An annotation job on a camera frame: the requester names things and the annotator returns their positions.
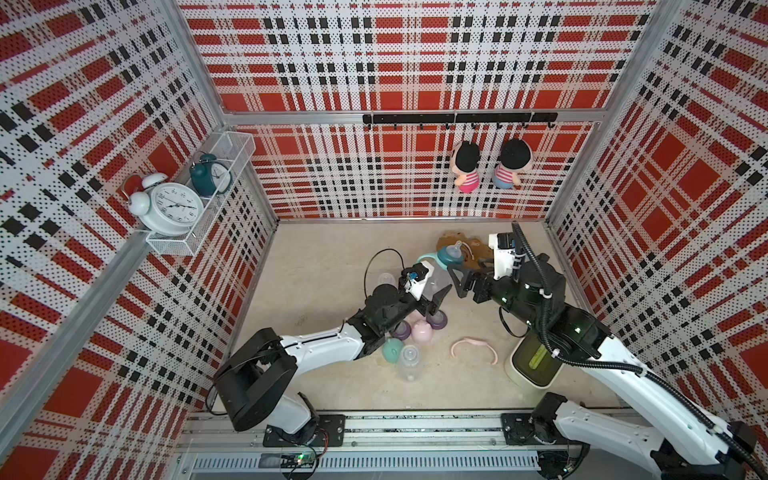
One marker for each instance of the pink bottle handle right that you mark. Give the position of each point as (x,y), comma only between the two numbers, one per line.
(477,344)

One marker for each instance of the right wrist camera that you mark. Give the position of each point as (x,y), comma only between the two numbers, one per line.
(504,254)

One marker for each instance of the black hook rail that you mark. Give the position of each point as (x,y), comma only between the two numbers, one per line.
(446,119)

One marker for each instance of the green circuit board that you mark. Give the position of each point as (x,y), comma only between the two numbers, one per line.
(297,461)

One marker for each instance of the doll with pink dress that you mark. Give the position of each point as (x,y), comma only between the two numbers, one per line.
(464,162)

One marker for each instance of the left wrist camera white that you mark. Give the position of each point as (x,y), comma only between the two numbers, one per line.
(414,279)

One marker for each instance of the white bin green inside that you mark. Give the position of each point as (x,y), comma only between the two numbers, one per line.
(530,365)

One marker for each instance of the teal alarm clock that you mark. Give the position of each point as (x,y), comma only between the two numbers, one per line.
(210,177)

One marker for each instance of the pink bottle cap lower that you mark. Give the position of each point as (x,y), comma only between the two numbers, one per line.
(422,332)

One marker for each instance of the brown plush toy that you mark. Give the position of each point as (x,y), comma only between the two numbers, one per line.
(455,248)

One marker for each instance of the white wire wall shelf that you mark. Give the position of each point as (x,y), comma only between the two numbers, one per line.
(233,149)

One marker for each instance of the large white alarm clock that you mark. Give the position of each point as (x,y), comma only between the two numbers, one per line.
(166,208)

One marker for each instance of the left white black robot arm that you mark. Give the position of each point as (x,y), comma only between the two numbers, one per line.
(253,383)

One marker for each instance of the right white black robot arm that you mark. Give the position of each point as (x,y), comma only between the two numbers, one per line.
(681,440)

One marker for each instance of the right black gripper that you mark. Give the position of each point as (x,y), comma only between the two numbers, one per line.
(462,290)

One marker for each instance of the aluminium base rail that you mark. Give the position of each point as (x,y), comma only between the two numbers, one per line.
(391,442)

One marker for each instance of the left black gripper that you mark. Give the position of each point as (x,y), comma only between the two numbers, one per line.
(425,307)

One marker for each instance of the doll with striped shirt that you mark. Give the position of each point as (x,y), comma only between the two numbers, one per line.
(514,159)

